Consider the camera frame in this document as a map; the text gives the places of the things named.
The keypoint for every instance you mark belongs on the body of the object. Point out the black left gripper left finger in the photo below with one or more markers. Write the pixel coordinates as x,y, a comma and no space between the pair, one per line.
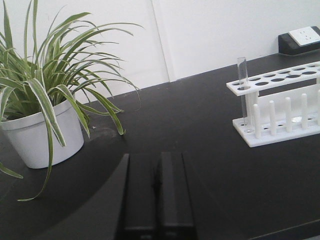
138,221

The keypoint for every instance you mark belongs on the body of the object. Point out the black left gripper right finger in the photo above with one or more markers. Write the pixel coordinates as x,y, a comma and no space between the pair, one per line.
174,207

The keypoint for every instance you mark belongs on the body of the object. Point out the short glass test tube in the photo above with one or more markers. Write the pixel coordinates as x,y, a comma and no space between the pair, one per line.
244,85

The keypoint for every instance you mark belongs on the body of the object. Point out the white plant pot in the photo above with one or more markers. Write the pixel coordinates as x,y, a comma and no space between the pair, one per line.
28,136

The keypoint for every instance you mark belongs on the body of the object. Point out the green spider plant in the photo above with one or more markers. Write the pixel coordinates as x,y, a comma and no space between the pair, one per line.
64,67

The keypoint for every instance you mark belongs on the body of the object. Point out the white test tube rack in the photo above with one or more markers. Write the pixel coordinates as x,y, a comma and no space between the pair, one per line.
284,104

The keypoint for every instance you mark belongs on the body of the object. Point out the black socket box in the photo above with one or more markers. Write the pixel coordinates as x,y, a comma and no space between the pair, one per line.
287,46

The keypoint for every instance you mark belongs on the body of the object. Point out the white wall socket plate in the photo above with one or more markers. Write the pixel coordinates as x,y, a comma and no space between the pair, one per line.
304,36

